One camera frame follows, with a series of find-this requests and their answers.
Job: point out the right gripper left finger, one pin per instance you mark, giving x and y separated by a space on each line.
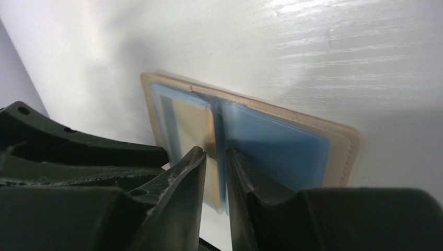
162 214

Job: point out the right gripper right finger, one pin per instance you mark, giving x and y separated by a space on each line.
265 215

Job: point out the gold striped card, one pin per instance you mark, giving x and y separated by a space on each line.
186 125

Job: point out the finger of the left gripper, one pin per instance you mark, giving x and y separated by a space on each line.
36 150

